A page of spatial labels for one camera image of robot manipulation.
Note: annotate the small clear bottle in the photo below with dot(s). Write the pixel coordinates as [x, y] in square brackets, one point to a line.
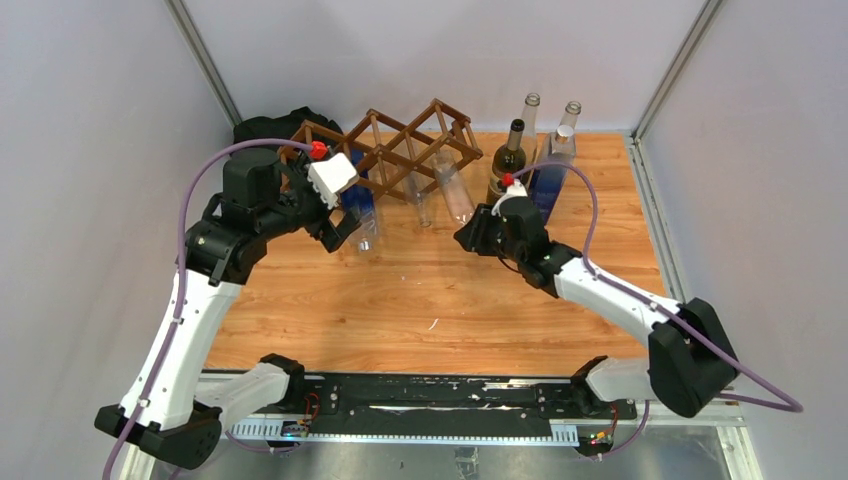
[417, 198]
[452, 187]

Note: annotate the aluminium table edge rail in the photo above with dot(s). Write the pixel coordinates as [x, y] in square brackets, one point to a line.
[655, 219]

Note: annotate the brown wooden wine rack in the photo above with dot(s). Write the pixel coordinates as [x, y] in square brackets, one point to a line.
[392, 150]

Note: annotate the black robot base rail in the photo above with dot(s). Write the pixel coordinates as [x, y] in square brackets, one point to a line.
[437, 409]

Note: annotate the black cloth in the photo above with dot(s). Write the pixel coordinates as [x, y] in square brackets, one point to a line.
[283, 127]

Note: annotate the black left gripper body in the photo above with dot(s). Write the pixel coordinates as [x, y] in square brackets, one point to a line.
[313, 207]

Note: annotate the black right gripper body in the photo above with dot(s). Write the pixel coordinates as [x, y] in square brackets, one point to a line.
[494, 239]

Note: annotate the clear bottle with black label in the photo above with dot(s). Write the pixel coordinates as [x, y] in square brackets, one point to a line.
[529, 140]

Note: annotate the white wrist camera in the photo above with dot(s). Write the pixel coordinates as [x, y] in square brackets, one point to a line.
[514, 189]
[330, 178]

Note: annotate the dark green wine bottle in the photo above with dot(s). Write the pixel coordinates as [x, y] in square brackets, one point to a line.
[508, 159]

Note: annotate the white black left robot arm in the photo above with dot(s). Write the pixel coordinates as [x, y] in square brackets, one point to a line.
[263, 197]

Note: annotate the clear plain glass bottle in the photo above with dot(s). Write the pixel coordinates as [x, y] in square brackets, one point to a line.
[570, 116]

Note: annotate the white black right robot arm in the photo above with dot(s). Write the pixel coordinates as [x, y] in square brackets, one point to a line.
[689, 356]

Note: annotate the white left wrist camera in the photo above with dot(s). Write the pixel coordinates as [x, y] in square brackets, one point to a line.
[330, 178]

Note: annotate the blue clear bottle lettered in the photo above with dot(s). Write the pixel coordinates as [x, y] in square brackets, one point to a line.
[558, 150]

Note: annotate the blue clear bottle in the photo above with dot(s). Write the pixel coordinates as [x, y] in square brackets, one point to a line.
[360, 201]

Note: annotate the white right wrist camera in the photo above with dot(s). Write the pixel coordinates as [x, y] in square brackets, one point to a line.
[514, 189]

